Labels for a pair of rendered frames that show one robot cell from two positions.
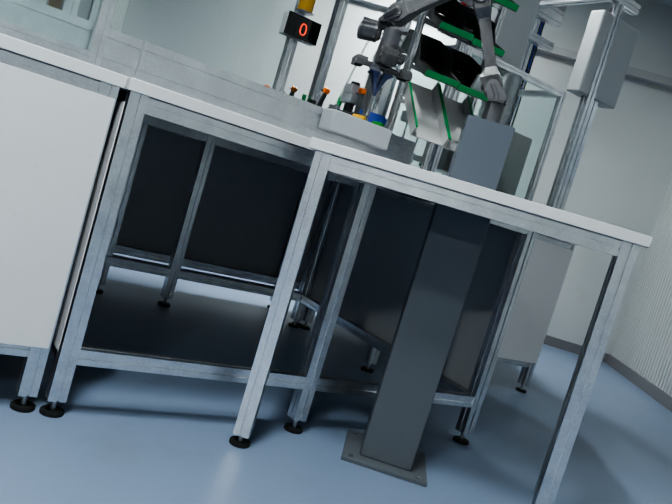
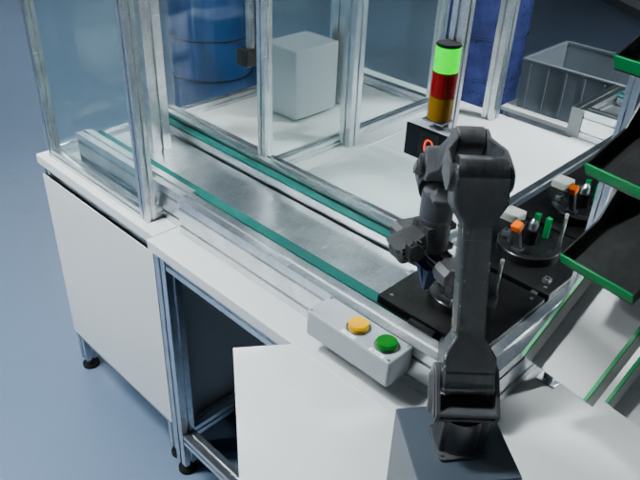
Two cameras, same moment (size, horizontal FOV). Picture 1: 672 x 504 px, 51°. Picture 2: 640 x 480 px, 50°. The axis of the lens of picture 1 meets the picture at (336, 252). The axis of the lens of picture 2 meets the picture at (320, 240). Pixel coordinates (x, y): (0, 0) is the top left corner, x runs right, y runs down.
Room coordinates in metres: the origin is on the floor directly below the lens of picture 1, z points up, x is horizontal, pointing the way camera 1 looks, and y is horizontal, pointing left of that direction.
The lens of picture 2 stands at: (1.75, -0.91, 1.80)
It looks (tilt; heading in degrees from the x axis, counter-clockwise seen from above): 33 degrees down; 76
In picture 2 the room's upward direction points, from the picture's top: 2 degrees clockwise
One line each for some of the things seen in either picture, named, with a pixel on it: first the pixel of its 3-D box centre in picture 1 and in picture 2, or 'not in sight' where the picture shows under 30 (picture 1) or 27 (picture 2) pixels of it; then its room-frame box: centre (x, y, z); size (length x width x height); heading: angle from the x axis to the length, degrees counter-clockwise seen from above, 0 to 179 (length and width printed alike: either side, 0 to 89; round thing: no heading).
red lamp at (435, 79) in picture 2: not in sight; (444, 83); (2.29, 0.32, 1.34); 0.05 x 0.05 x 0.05
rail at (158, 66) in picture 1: (289, 113); (310, 289); (2.01, 0.24, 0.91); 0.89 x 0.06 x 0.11; 123
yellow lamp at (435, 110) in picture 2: (306, 4); (440, 107); (2.29, 0.32, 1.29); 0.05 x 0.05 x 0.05
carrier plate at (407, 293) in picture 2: not in sight; (461, 300); (2.29, 0.09, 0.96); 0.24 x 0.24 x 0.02; 33
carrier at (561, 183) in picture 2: not in sight; (583, 197); (2.71, 0.37, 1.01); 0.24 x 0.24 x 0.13; 33
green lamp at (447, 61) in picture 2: not in sight; (447, 58); (2.29, 0.32, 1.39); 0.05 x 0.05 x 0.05
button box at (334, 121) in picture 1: (355, 129); (357, 339); (2.06, 0.05, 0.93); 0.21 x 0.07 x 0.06; 123
